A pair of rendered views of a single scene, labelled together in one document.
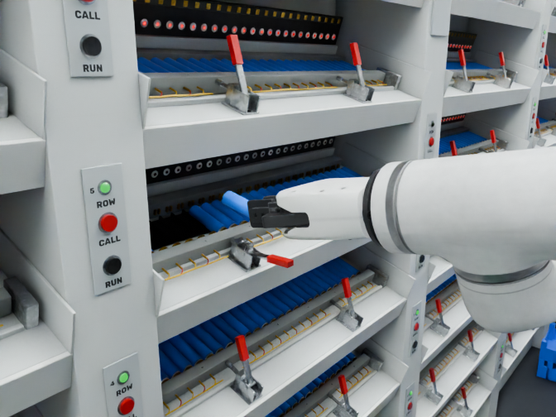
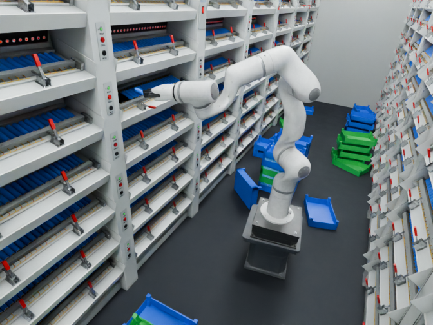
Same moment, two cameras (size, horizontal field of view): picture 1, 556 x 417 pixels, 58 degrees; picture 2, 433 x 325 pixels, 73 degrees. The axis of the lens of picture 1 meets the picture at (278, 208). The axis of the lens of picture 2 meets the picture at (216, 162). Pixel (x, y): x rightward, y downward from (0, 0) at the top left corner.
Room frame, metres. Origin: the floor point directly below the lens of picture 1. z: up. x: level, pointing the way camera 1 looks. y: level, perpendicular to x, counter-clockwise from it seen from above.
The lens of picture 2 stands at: (-0.69, 0.05, 1.44)
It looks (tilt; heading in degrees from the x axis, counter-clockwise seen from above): 30 degrees down; 344
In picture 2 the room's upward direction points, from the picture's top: 4 degrees clockwise
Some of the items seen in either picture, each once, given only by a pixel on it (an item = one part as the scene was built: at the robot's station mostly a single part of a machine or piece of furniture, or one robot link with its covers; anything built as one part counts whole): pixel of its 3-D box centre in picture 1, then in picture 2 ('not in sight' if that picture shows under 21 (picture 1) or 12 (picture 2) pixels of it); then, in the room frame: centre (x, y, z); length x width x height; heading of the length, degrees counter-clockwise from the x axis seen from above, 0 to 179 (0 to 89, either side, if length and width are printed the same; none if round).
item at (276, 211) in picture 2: not in sight; (279, 200); (0.47, -0.67, 0.47); 0.19 x 0.19 x 0.18
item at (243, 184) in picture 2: not in sight; (247, 187); (1.11, -0.75, 0.10); 0.30 x 0.08 x 0.20; 7
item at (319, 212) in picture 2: not in sight; (319, 211); (0.80, -1.25, 0.04); 0.30 x 0.20 x 0.08; 158
